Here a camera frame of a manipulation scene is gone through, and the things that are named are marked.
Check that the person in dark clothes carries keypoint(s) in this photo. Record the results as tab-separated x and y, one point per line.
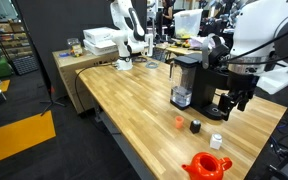
167	16

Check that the small orange cup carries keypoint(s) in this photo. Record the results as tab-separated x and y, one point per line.
179	122

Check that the clear plastic storage bin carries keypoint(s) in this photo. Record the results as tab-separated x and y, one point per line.
188	23

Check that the green storage bin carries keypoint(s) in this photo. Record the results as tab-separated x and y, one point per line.
0	68

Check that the black tripod stand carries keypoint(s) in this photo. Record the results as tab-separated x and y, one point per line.
50	100

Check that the clear jar with toys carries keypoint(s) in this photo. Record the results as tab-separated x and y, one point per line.
75	46

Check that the light wooden cabinet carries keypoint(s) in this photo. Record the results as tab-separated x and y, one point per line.
67	76

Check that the orange plastic kettle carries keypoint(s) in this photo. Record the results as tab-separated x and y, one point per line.
207	166

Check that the black coffee machine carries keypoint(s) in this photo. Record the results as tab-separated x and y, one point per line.
204	86

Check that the wooden storage shelf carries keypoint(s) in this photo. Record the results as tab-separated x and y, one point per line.
12	40

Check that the white frame wooden desk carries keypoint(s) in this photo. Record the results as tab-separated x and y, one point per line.
180	50

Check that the black backdrop curtain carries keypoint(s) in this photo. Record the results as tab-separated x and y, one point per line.
67	26

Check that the silver white small cup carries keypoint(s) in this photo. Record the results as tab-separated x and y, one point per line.
215	142

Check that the black perforated crate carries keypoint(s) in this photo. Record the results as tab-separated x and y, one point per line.
25	65

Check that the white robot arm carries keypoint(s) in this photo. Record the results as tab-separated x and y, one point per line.
127	40

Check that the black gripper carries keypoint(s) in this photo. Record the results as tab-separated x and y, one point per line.
244	85

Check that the white flat box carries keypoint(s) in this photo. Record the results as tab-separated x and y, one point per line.
100	48
99	35

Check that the grey table frame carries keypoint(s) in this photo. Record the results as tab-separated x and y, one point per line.
127	150

